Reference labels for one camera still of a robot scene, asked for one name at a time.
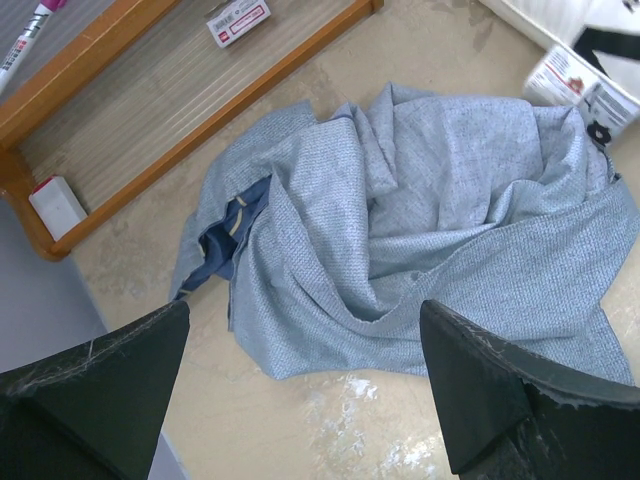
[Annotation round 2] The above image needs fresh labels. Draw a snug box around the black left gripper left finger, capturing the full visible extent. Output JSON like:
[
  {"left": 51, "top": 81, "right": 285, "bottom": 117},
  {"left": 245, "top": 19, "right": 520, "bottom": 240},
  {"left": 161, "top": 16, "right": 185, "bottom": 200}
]
[{"left": 1, "top": 301, "right": 190, "bottom": 479}]

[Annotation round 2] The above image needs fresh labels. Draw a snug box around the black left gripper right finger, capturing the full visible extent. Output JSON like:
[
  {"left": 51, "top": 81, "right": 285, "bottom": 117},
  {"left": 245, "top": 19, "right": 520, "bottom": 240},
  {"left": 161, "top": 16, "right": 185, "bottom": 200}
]
[{"left": 420, "top": 300, "right": 639, "bottom": 479}]

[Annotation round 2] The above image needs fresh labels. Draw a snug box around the blue pillowcase with yellow drawings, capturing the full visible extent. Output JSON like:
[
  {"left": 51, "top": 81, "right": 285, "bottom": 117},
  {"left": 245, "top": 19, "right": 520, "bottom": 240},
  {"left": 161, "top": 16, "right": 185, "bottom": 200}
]
[{"left": 169, "top": 84, "right": 639, "bottom": 384}]

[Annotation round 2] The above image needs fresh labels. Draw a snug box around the small white box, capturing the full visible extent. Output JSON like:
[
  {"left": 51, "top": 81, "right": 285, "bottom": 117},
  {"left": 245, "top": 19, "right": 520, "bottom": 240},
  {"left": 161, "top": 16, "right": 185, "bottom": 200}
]
[{"left": 29, "top": 175, "right": 87, "bottom": 242}]

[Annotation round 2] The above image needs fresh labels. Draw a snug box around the orange wooden shelf rack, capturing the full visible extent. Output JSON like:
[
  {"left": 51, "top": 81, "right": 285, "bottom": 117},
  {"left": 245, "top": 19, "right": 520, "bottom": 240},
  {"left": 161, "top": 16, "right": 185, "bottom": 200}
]
[{"left": 1, "top": 1, "right": 380, "bottom": 261}]

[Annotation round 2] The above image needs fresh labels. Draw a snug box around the pink capped marker pen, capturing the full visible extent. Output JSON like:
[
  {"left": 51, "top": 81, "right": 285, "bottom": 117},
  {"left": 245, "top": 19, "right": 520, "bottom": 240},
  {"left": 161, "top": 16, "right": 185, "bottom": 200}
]
[{"left": 1, "top": 0, "right": 66, "bottom": 92}]

